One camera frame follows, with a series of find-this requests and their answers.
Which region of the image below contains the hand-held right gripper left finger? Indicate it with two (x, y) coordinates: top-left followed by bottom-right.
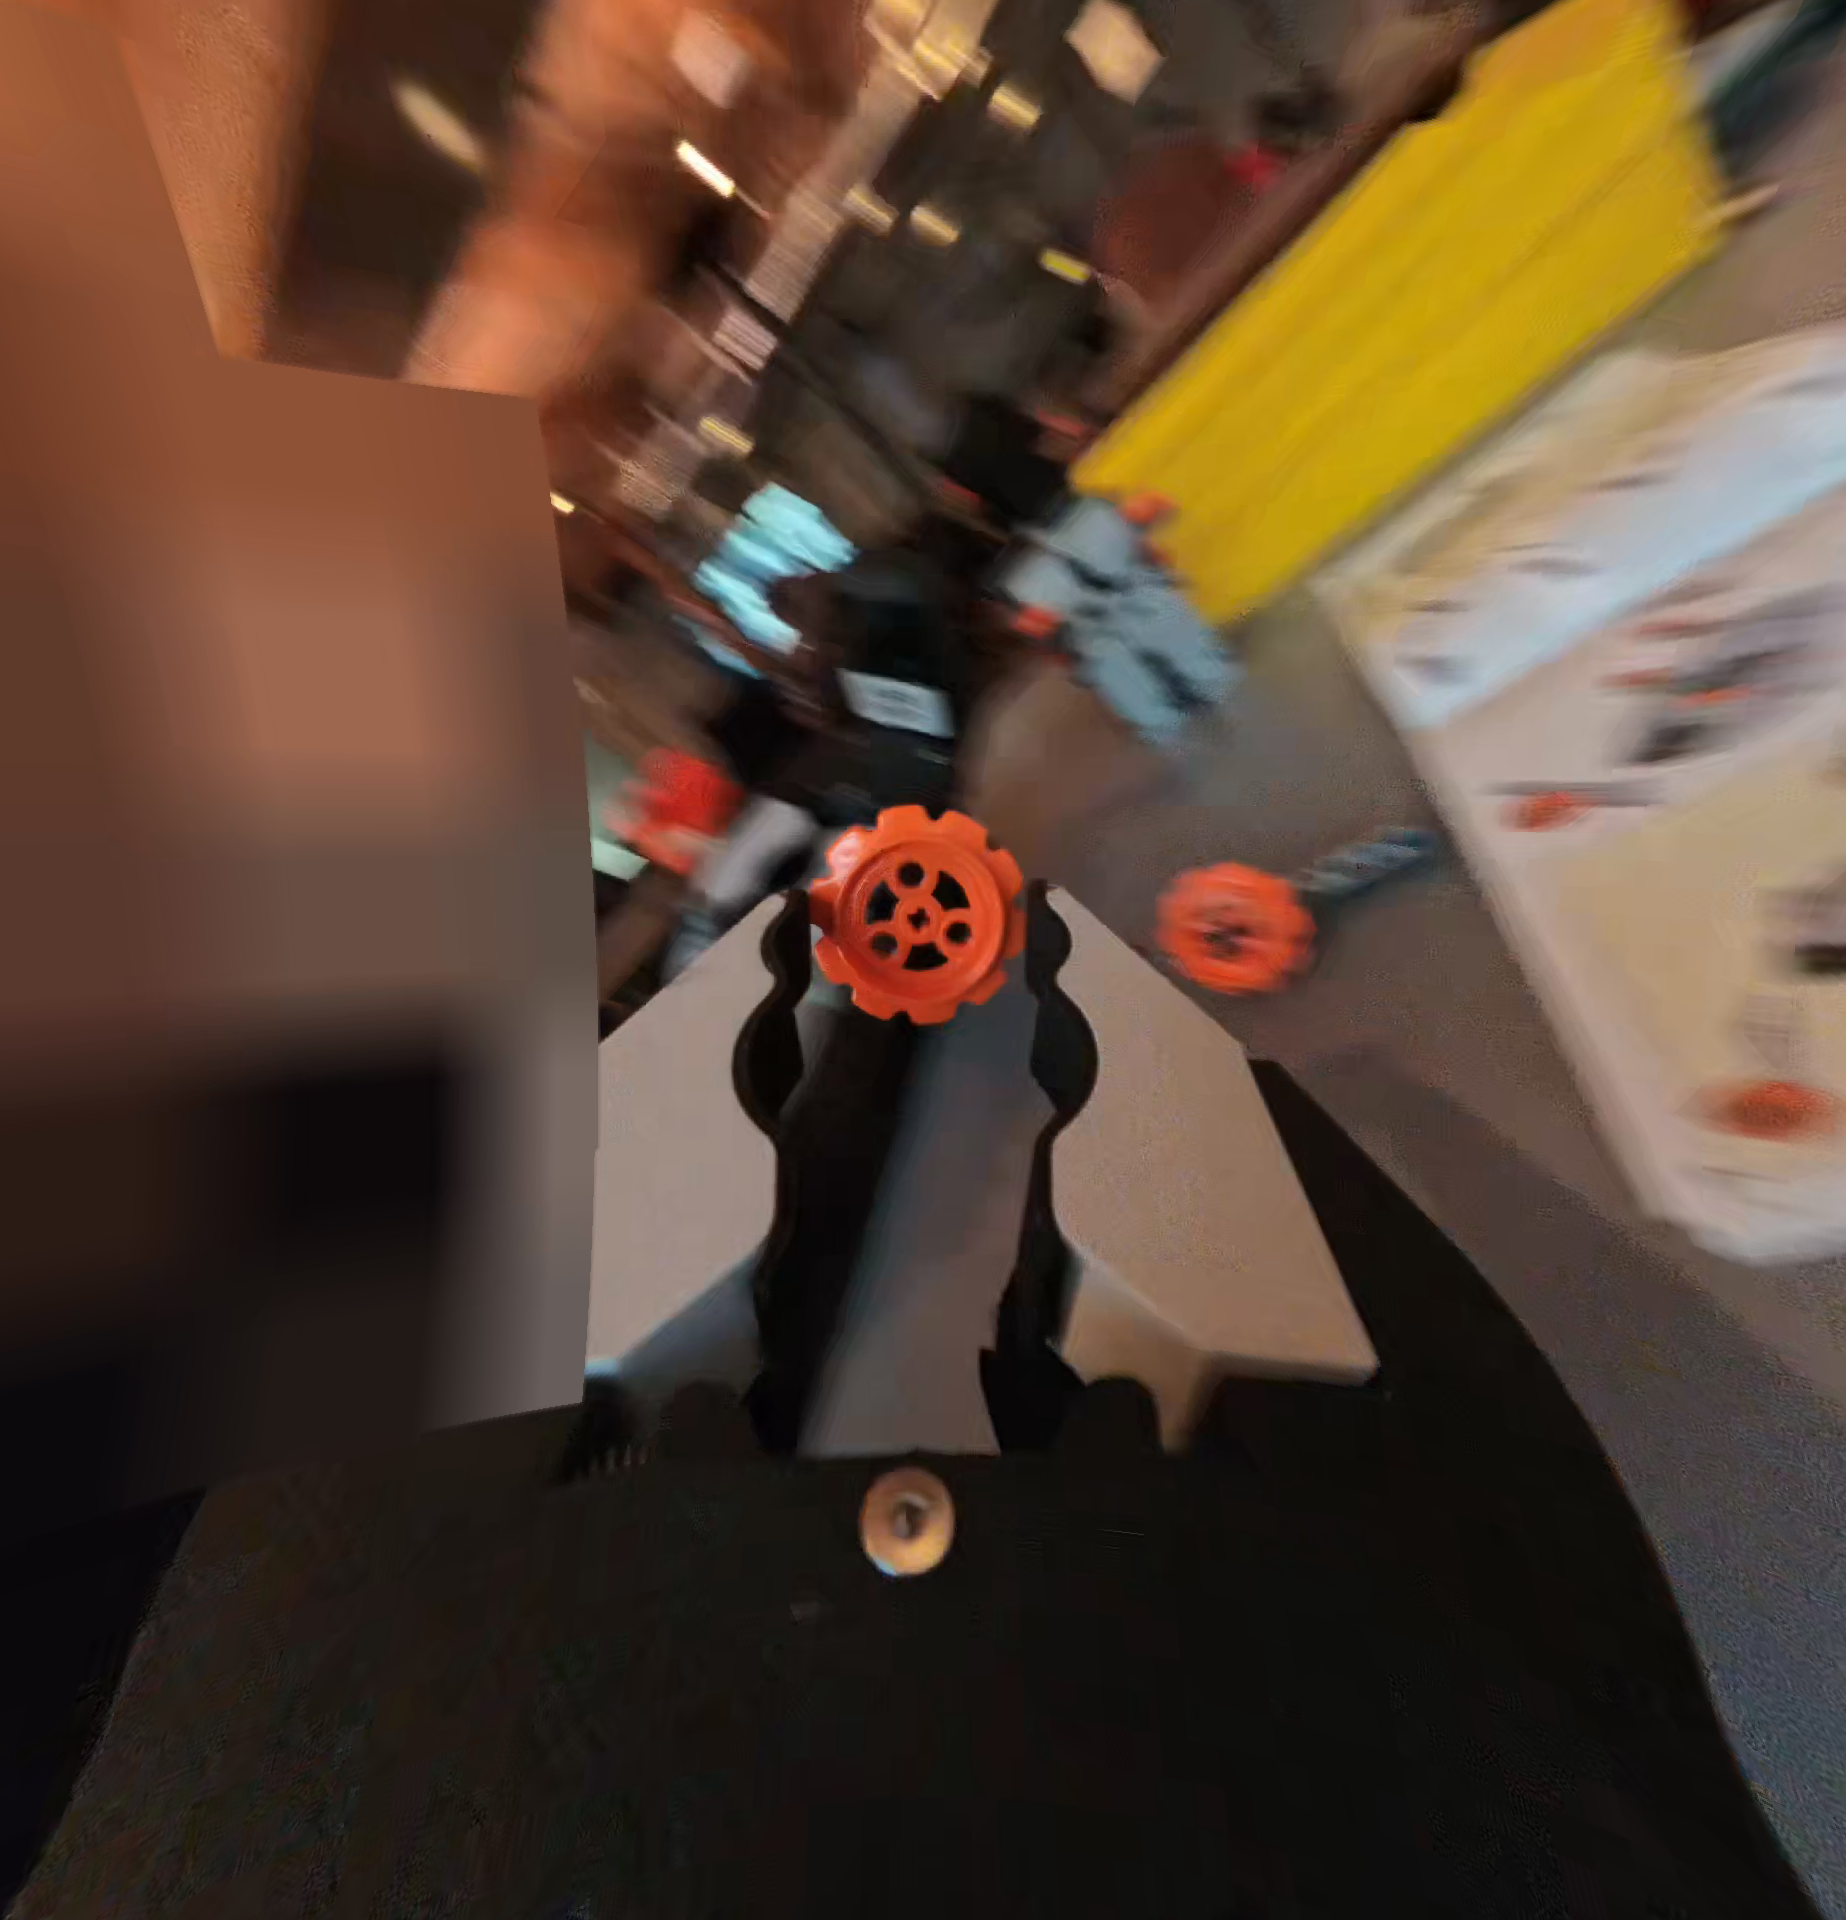
(590, 892), (830, 1454)

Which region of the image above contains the open instruction booklet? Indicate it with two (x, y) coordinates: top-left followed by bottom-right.
(1307, 320), (1846, 1261)

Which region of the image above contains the yellow storage box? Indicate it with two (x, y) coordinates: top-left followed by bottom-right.
(1073, 0), (1732, 629)

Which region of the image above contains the grey beam with orange wheel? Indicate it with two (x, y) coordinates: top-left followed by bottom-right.
(1156, 823), (1450, 995)

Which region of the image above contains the orange toy gear wheel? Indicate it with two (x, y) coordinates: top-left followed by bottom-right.
(808, 803), (1027, 1025)

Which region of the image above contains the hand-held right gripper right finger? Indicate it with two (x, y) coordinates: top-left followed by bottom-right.
(990, 879), (1380, 1454)

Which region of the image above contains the grey brick toy model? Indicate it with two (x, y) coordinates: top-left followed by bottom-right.
(995, 492), (1244, 748)

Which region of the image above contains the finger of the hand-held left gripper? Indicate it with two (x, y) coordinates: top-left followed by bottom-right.
(659, 794), (830, 982)

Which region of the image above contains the cyan lit screen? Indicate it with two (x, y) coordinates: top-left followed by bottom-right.
(698, 485), (862, 650)

